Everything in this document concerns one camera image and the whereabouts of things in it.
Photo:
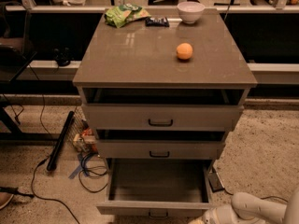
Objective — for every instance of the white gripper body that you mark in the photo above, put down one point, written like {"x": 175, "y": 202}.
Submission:
{"x": 218, "y": 216}

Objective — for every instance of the grey bottom drawer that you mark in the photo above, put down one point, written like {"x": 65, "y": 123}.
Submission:
{"x": 157, "y": 188}

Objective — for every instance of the grey drawer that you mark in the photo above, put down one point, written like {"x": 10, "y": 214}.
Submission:
{"x": 157, "y": 188}
{"x": 162, "y": 117}
{"x": 202, "y": 145}

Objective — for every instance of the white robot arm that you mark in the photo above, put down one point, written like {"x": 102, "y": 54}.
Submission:
{"x": 248, "y": 209}

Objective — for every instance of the grey middle drawer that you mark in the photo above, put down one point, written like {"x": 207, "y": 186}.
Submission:
{"x": 202, "y": 145}

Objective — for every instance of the grey drawer cabinet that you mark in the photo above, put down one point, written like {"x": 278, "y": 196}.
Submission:
{"x": 137, "y": 64}

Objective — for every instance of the grey top drawer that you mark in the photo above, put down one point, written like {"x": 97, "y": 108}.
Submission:
{"x": 162, "y": 117}

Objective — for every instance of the blue tape strip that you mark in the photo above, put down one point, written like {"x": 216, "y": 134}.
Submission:
{"x": 82, "y": 159}

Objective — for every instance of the black bar on floor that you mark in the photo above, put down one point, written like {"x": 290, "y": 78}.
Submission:
{"x": 52, "y": 164}

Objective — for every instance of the orange fruit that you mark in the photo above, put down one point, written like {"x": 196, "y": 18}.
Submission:
{"x": 184, "y": 51}

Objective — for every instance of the dark blue snack bar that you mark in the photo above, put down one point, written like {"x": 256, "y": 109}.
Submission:
{"x": 162, "y": 22}

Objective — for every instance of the white bowl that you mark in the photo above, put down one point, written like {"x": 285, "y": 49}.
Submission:
{"x": 190, "y": 12}

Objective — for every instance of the black clamp device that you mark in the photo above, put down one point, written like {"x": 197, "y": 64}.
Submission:
{"x": 62, "y": 57}

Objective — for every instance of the green snack bag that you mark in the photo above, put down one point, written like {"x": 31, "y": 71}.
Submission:
{"x": 123, "y": 14}

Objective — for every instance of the dark chair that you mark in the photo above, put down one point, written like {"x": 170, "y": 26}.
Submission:
{"x": 16, "y": 49}

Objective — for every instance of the wire basket with items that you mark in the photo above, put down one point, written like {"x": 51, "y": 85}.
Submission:
{"x": 80, "y": 136}

